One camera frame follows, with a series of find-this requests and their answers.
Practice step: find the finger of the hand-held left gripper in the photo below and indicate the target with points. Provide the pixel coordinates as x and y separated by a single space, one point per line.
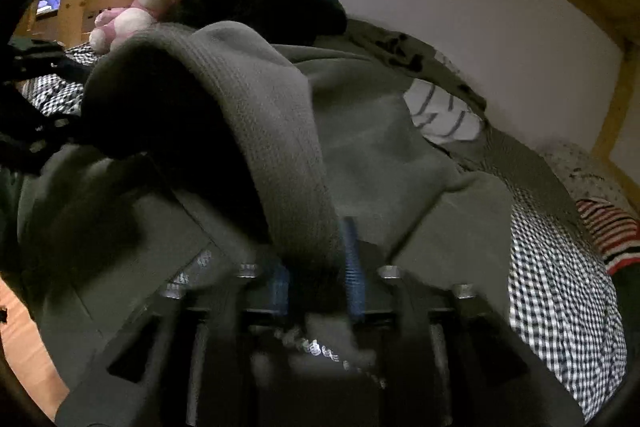
70 67

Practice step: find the olive printed garment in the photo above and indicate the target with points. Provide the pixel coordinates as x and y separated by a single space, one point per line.
400 57

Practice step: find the black white checked bedsheet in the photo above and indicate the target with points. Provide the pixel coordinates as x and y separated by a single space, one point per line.
560 282

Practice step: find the pink plush toy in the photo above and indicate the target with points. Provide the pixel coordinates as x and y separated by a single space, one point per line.
130 24

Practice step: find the grey fine-checked blanket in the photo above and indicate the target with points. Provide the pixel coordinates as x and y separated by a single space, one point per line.
530 172

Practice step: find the white striped cloth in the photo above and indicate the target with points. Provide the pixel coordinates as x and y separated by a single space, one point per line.
440 117

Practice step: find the grey zip hoodie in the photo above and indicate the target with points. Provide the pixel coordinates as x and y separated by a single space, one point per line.
280 117

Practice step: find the computer monitor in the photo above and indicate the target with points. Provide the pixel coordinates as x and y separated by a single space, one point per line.
50 2

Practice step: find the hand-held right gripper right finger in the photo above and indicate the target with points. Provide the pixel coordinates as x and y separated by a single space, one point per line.
352 277

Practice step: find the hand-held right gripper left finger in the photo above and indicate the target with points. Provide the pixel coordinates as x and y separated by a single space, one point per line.
280 289

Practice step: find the white floral pillow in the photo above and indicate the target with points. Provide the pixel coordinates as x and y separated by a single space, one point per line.
585 172

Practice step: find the black clothes pile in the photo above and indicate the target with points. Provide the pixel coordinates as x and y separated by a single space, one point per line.
250 2

